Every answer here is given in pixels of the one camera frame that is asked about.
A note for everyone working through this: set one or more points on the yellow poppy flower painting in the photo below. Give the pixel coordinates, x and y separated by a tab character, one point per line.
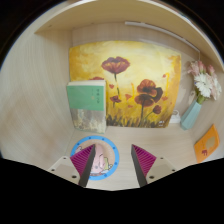
133	66

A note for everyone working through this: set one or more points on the pink computer mouse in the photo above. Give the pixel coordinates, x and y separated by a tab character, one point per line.
100	165

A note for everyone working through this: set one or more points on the white and pink flower bouquet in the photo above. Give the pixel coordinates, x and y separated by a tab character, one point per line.
204	83

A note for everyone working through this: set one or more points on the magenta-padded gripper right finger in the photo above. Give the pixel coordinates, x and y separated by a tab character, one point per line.
145	163

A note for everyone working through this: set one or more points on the teal faceted vase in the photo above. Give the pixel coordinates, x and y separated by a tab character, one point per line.
190	116

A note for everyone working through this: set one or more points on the round blue-rimmed cartoon mouse pad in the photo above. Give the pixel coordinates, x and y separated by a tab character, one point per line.
111	150

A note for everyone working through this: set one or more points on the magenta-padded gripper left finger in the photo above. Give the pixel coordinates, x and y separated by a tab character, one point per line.
81	163

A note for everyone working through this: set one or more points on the orange booklet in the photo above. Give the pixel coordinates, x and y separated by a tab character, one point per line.
207	143

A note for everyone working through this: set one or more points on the white light bar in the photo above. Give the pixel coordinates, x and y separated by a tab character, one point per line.
160	30

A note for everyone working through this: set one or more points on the green-covered book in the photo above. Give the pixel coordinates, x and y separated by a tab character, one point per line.
86	98

